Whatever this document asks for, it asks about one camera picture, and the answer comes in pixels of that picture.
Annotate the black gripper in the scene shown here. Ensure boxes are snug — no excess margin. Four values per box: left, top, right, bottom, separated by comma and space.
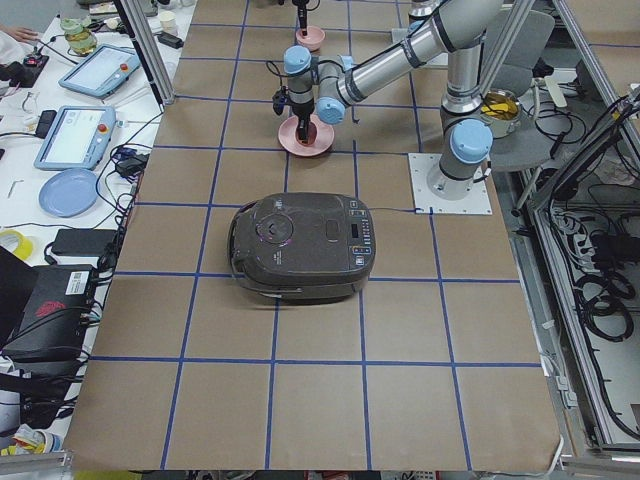
292, 91, 314, 137
293, 0, 308, 35

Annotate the pink bowl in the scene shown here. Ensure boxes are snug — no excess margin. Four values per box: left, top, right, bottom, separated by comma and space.
296, 25, 326, 51

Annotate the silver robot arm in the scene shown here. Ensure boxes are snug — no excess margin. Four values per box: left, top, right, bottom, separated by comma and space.
272, 1, 502, 147
291, 0, 442, 37

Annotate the pink plate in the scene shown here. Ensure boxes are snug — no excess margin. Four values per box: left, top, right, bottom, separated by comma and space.
278, 114, 335, 157

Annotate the steel bowl on chair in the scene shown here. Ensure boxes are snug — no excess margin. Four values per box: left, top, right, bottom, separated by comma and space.
480, 89, 522, 139

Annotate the blue plate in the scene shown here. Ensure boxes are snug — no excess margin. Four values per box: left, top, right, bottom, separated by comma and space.
38, 168, 98, 218

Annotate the dark rice cooker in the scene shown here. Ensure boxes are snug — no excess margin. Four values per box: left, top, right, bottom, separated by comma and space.
227, 192, 376, 302

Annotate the far teach pendant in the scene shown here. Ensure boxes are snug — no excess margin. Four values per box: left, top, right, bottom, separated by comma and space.
58, 45, 141, 99

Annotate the teach pendant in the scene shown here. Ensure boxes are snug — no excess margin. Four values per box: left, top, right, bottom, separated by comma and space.
34, 106, 116, 171
58, 45, 141, 99

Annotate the glass jar with tea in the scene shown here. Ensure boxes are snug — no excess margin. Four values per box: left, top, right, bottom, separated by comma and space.
60, 17, 97, 56

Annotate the near teach pendant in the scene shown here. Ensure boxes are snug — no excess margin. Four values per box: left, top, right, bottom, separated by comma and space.
34, 106, 116, 171

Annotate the white office chair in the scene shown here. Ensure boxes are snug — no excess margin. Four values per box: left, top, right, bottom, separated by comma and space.
481, 10, 555, 172

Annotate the black power adapter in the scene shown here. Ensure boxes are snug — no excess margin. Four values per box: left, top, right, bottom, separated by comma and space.
51, 229, 116, 257

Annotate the yellow tape roll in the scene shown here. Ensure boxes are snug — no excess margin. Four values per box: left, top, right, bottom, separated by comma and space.
0, 229, 34, 261

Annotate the black computer box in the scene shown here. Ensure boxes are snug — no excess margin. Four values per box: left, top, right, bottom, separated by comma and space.
1, 264, 98, 363

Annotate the aluminium frame post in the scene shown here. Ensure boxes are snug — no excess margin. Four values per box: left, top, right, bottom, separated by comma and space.
114, 0, 175, 106

